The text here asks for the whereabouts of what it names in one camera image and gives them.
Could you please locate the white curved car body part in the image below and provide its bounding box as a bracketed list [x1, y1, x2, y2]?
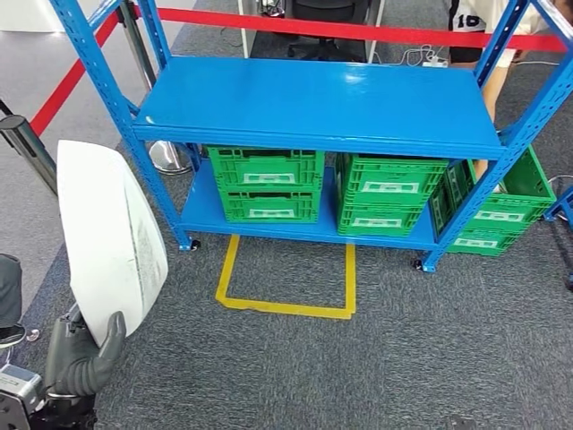
[57, 140, 169, 349]

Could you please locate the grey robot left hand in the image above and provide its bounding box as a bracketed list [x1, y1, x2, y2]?
[44, 304, 127, 399]

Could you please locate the black office chair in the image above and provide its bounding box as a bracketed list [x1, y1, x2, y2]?
[286, 0, 372, 64]

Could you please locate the red barrier belt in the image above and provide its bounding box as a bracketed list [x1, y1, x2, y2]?
[29, 12, 121, 138]
[154, 6, 568, 55]

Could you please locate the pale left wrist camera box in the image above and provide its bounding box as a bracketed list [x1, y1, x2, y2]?
[0, 363, 47, 430]

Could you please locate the yellow floor tape square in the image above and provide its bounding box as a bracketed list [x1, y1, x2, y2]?
[214, 234, 357, 322]

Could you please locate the person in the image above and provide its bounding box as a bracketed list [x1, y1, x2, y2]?
[447, 0, 556, 194]

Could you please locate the green plastic crate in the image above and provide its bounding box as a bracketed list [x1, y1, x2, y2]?
[447, 228, 521, 258]
[217, 188, 322, 225]
[206, 146, 326, 193]
[335, 152, 449, 209]
[428, 145, 556, 237]
[336, 202, 425, 238]

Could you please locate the white power cable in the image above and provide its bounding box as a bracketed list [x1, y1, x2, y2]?
[394, 44, 449, 67]

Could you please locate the chrome stanchion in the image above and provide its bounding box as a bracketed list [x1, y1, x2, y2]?
[0, 114, 59, 197]
[116, 0, 194, 176]

